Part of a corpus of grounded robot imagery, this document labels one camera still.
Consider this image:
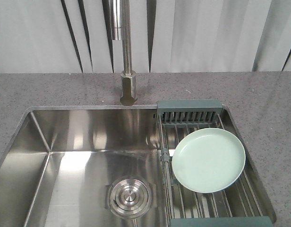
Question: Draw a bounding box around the chrome kitchen faucet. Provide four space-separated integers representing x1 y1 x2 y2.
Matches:
109 0 137 106

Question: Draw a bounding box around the light green round plate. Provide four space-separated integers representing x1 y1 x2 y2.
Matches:
172 128 246 193

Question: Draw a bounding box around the white pleated curtain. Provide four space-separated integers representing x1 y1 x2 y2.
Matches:
0 0 291 73

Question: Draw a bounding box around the stainless steel sink basin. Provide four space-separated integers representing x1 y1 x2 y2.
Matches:
0 105 168 227

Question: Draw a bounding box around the teal metal dish rack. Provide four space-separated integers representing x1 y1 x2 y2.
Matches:
156 100 276 227

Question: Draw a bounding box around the steel sink drain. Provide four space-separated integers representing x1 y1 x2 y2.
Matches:
105 176 157 219

